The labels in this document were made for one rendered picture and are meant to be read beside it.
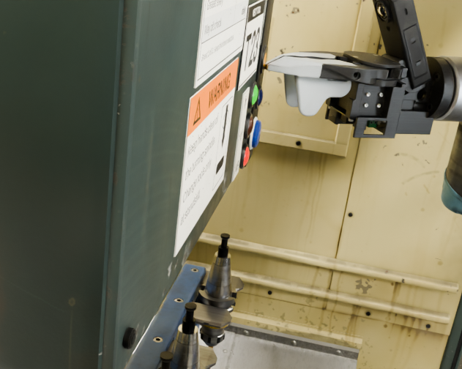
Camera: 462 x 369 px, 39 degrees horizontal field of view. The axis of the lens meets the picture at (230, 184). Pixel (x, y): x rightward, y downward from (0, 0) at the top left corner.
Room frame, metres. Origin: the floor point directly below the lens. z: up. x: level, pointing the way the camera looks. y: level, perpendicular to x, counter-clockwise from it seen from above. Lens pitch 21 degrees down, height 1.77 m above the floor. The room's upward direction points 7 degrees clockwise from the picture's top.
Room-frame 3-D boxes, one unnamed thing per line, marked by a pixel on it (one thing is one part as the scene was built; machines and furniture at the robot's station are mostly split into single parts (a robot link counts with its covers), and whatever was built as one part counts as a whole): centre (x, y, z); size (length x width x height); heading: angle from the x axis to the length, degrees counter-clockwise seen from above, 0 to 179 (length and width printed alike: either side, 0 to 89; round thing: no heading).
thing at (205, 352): (0.77, 0.02, 1.21); 0.07 x 0.05 x 0.01; 82
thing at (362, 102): (0.73, -0.16, 1.63); 0.12 x 0.08 x 0.09; 112
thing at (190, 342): (0.72, 0.03, 1.26); 0.04 x 0.04 x 0.07
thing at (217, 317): (0.88, 0.01, 1.21); 0.07 x 0.05 x 0.01; 82
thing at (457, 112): (0.77, -0.24, 1.63); 0.08 x 0.05 x 0.08; 22
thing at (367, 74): (0.69, -0.11, 1.65); 0.09 x 0.05 x 0.02; 112
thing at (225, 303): (0.94, 0.00, 1.21); 0.06 x 0.06 x 0.03
